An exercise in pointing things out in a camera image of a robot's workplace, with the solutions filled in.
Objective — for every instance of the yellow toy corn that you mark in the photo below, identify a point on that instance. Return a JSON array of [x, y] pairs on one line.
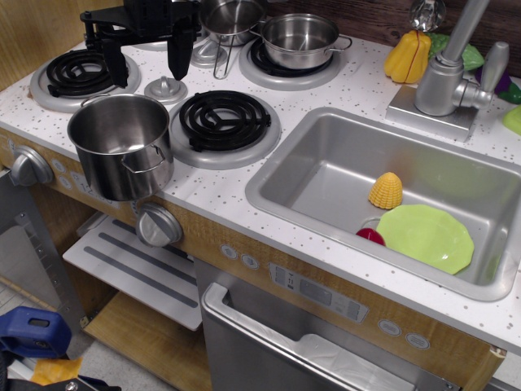
[[387, 192]]

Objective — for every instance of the front right black burner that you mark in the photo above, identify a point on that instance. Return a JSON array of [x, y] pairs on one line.
[[223, 129]]

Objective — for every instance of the back right black burner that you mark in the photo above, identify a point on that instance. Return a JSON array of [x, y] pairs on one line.
[[257, 68]]

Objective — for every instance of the tall steel pot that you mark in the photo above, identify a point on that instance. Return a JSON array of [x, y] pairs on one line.
[[123, 144]]

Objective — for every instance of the grey sink basin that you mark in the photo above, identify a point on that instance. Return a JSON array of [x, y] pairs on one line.
[[321, 175]]

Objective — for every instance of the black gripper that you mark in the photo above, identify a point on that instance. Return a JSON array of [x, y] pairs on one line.
[[139, 22]]

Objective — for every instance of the grey stove top knob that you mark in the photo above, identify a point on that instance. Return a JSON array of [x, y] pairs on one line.
[[166, 90]]

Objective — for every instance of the silver toy faucet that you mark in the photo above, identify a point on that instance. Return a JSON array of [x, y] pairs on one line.
[[445, 103]]

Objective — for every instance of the blue clamp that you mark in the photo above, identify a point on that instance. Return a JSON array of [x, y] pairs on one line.
[[34, 333]]

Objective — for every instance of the small steel saucepan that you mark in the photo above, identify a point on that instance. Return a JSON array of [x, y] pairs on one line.
[[229, 23]]

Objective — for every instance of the grey back stove knob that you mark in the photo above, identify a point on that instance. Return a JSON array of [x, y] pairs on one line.
[[208, 55]]

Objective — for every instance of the grey stove knob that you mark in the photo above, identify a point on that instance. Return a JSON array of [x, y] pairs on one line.
[[208, 55], [166, 90]]

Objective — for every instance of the white oven rack shelf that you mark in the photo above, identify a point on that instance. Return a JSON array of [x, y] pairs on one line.
[[161, 278]]

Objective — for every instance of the red toy fruit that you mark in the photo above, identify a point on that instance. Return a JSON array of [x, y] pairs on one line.
[[371, 235]]

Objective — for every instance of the purple toy eggplant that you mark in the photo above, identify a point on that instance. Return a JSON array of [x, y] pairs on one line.
[[507, 90]]

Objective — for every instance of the yellow toy bell pepper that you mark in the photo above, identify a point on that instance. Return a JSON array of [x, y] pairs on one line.
[[408, 60]]

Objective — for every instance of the wide steel pot with handles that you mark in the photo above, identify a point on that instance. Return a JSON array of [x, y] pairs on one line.
[[299, 41]]

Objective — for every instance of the right grey oven knob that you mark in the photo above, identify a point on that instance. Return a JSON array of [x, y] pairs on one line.
[[157, 227]]

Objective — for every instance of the front left black burner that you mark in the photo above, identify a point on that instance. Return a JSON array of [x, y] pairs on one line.
[[65, 82]]

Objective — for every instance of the black burner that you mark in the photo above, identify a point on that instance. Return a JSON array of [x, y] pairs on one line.
[[223, 129], [257, 68], [65, 82]]

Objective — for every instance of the open grey oven door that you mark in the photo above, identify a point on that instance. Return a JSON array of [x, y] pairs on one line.
[[30, 262]]

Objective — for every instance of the grey dishwasher door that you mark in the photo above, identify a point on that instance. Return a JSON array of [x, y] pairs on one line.
[[257, 341]]

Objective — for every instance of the light green toy item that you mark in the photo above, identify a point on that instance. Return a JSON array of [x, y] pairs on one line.
[[512, 120]]

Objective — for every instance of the left grey oven knob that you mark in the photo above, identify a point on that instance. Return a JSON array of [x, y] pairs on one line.
[[29, 168]]

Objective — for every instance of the green toy lettuce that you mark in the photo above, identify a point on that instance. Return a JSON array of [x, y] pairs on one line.
[[471, 57]]

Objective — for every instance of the green plastic plate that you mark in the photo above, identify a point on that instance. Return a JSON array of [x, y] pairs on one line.
[[429, 235]]

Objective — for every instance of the grey oven knob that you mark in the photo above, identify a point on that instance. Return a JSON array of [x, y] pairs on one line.
[[29, 168], [157, 227]]

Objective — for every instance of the hanging steel ladle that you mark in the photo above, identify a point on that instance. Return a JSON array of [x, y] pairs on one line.
[[427, 15]]

